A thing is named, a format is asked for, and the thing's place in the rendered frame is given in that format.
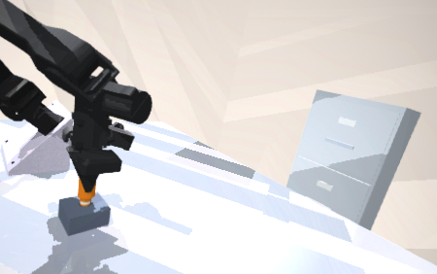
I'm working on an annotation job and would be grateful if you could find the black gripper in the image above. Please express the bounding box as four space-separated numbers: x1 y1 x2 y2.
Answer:
62 109 123 192

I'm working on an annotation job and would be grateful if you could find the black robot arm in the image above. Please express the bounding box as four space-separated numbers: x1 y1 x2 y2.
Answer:
0 0 152 151

